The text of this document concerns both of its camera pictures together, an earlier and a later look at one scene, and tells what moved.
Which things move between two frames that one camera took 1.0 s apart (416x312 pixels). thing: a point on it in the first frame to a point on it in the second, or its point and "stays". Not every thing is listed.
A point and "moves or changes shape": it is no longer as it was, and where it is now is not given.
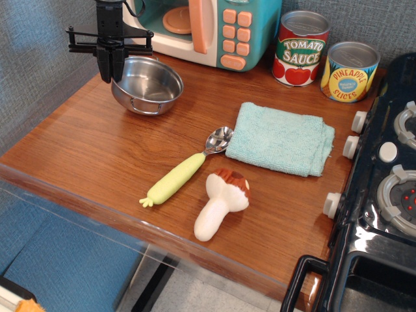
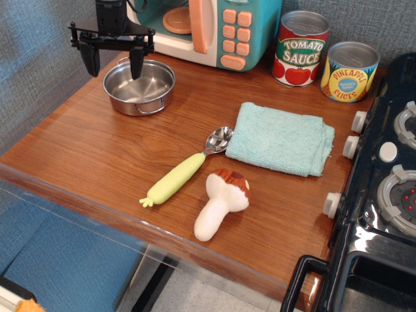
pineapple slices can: (349, 71) stays
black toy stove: (371, 265) stays
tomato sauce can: (301, 39) stays
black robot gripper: (110, 38) to (112, 30)
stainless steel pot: (150, 86) moves or changes shape
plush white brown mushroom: (229, 190) stays
